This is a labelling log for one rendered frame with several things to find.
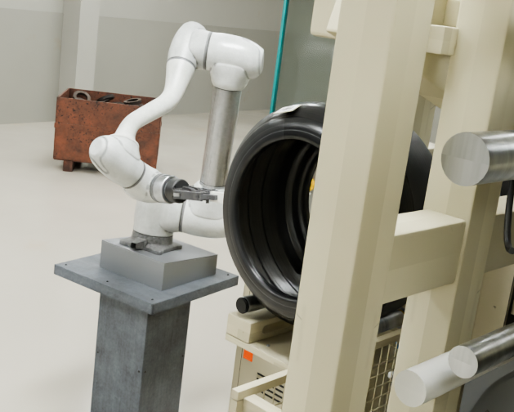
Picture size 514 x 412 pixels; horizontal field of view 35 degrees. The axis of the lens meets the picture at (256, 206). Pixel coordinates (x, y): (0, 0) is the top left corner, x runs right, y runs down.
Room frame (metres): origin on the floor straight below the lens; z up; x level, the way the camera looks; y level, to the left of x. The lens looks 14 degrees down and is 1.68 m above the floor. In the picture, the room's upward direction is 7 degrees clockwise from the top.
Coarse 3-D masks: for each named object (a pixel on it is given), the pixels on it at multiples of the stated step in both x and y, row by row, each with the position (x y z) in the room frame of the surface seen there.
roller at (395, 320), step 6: (396, 312) 2.08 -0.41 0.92; (402, 312) 2.09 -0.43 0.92; (384, 318) 2.03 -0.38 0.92; (390, 318) 2.04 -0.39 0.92; (396, 318) 2.06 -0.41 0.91; (402, 318) 2.07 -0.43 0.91; (384, 324) 2.01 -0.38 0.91; (390, 324) 2.03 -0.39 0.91; (396, 324) 2.05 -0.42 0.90; (402, 324) 2.08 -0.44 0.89; (378, 330) 1.99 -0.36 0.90; (384, 330) 2.02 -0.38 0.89
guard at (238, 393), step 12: (384, 336) 1.70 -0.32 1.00; (396, 336) 1.72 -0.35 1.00; (396, 348) 1.75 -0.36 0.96; (384, 360) 1.71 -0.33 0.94; (384, 372) 1.72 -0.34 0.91; (252, 384) 1.38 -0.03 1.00; (264, 384) 1.40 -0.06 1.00; (276, 384) 1.42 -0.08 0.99; (240, 396) 1.35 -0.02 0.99; (240, 408) 1.35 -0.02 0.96; (372, 408) 1.70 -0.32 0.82
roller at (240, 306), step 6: (252, 294) 2.07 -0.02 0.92; (240, 300) 2.04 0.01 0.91; (246, 300) 2.03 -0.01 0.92; (252, 300) 2.04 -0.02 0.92; (240, 306) 2.04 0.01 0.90; (246, 306) 2.03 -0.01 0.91; (252, 306) 2.04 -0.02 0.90; (258, 306) 2.06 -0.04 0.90; (240, 312) 2.04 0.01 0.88; (246, 312) 2.04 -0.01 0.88
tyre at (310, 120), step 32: (256, 128) 2.06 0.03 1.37; (288, 128) 1.97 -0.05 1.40; (320, 128) 1.91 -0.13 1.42; (256, 160) 2.20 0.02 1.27; (288, 160) 2.29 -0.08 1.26; (416, 160) 1.91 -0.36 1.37; (224, 192) 2.11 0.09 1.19; (256, 192) 2.23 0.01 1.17; (288, 192) 2.30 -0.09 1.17; (416, 192) 1.85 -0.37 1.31; (224, 224) 2.10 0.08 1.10; (256, 224) 2.22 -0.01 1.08; (288, 224) 2.28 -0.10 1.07; (256, 256) 2.16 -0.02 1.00; (288, 256) 2.24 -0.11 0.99; (256, 288) 1.99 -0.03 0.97; (288, 288) 2.13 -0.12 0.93; (288, 320) 1.94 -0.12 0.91
